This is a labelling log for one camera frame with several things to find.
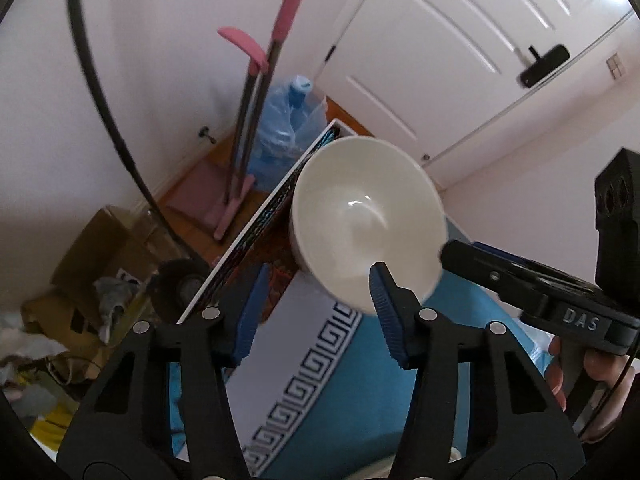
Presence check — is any white round bowl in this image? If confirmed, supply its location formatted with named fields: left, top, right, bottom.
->
left=290, top=136, right=448, bottom=314

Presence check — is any person right hand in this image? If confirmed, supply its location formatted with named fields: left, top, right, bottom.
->
left=544, top=335, right=637, bottom=443

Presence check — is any cardboard box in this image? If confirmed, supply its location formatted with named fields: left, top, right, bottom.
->
left=21, top=206, right=181, bottom=358

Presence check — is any teal tablecloth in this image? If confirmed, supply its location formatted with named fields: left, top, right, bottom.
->
left=169, top=219, right=551, bottom=480

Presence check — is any white door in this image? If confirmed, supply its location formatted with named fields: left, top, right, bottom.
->
left=317, top=0, right=634, bottom=188

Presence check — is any black curved pole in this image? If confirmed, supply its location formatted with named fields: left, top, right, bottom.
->
left=64, top=0, right=206, bottom=266

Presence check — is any blue water jug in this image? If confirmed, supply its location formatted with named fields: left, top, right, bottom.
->
left=248, top=75, right=328, bottom=193

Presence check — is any pink broom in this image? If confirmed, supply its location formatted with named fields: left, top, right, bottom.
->
left=214, top=0, right=302, bottom=242

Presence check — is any black cable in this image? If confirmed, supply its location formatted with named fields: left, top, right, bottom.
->
left=579, top=328, right=640, bottom=441

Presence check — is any black door lock handle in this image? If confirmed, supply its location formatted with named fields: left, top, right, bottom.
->
left=518, top=44, right=570, bottom=89

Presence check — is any wall light switch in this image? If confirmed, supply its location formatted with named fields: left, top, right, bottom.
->
left=606, top=53, right=626, bottom=80

